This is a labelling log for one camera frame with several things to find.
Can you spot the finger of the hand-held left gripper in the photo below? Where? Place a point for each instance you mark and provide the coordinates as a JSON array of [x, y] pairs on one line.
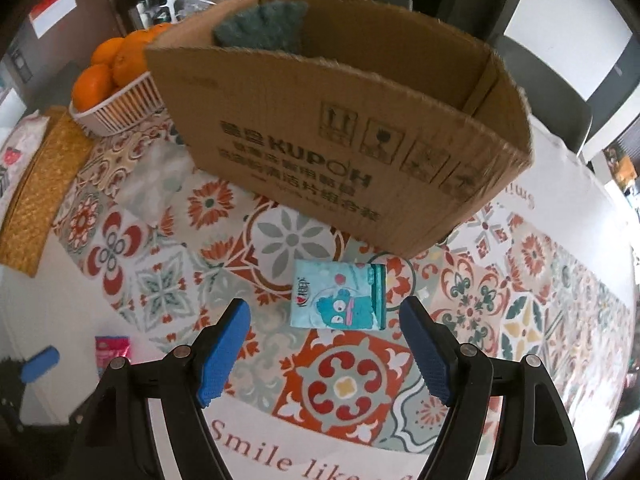
[[41, 362]]

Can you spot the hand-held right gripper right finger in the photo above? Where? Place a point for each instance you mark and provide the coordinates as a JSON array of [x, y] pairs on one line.
[[430, 355]]

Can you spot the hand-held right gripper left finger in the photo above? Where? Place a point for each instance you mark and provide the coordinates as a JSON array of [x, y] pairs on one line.
[[225, 355]]

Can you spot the light blue tissue pack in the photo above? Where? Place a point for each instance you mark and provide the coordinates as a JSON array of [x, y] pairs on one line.
[[337, 296]]

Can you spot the brown cardboard box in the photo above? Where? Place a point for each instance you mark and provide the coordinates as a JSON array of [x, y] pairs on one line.
[[310, 150]]

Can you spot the green knitted cloth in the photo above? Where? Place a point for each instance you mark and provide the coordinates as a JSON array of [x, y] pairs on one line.
[[260, 25]]

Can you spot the red snack packet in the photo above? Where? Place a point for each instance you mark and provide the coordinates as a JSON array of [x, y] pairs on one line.
[[113, 352]]

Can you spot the patterned tile tablecloth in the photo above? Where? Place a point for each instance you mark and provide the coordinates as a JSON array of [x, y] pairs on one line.
[[345, 385]]

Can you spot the woven straw tissue box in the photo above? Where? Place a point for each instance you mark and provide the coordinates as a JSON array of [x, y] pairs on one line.
[[42, 200]]

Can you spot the floral cloth cover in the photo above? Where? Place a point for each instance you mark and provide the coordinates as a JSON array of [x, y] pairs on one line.
[[15, 155]]

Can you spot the white slatted basket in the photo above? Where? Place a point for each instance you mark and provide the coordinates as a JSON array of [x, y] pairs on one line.
[[122, 110]]

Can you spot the orange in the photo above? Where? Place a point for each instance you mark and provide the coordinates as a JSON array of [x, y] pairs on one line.
[[91, 87], [106, 51], [135, 57], [160, 30]]

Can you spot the dark grey chair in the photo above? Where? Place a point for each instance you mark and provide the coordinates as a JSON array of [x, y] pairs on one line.
[[540, 95]]

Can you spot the brown entry door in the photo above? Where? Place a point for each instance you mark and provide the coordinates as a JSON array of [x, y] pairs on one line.
[[85, 20]]

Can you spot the red and white door poster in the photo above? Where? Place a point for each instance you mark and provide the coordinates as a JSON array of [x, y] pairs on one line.
[[52, 5]]

